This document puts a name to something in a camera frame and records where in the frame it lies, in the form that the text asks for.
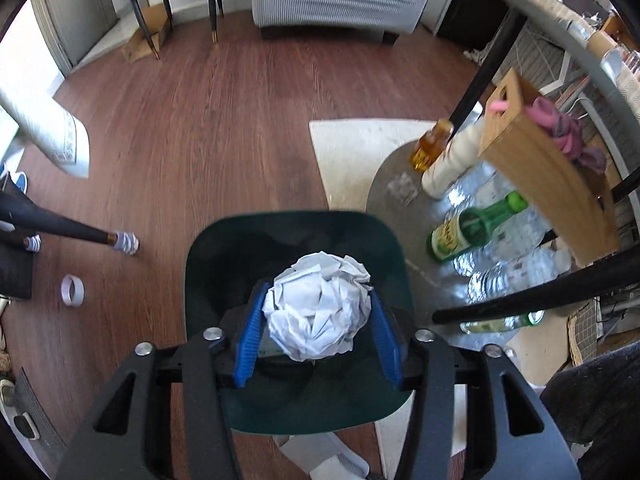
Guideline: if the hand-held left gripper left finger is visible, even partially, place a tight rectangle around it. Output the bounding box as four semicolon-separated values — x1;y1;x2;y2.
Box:
55;290;266;480

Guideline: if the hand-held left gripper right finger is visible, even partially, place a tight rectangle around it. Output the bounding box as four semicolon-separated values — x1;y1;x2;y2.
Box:
370;292;581;480

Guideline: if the large white paper ball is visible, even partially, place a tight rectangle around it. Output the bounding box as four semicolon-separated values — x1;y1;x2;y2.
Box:
263;252;374;362

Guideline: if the dark green trash bin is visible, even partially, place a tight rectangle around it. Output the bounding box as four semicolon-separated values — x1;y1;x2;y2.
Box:
184;211;416;434

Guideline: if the pale green glass bottle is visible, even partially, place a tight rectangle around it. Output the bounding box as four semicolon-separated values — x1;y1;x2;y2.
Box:
459;309;546;335

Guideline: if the grey slipper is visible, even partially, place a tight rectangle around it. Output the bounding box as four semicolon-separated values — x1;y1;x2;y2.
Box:
272;432;371;480

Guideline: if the clear plastic bottle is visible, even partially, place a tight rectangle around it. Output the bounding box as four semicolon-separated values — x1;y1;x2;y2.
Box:
452;209;552;272
467;247;572;307

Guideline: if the small white tape roll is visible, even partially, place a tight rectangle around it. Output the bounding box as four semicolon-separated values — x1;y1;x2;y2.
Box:
60;274;85;308

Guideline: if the white plastic bottle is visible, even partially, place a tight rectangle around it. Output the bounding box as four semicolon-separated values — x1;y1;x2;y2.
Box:
421;119;489;201

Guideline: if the amber liquid bottle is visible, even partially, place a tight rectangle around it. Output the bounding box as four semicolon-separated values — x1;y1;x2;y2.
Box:
409;118;455;171

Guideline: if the black table leg with sock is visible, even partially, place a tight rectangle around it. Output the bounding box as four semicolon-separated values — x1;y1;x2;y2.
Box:
0;192;140;256

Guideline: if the dark grey fuzzy cloth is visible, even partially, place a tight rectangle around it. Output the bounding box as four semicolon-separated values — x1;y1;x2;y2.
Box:
540;344;640;480

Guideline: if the white patterned tablecloth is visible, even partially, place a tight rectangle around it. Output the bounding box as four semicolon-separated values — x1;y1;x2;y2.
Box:
0;85;91;179

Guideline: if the pink cloth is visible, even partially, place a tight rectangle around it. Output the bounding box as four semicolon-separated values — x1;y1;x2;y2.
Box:
488;97;609;176

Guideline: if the blue shoe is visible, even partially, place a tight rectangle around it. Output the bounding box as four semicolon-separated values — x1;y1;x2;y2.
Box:
0;160;29;194

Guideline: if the flat cardboard box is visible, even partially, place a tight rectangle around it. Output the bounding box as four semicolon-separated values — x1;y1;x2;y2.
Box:
123;3;174;63

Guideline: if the grey door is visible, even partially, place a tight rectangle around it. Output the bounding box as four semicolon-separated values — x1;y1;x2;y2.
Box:
30;0;119;77

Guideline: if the wooden box with handle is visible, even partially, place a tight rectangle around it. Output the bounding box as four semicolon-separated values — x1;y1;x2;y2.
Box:
477;68;621;267

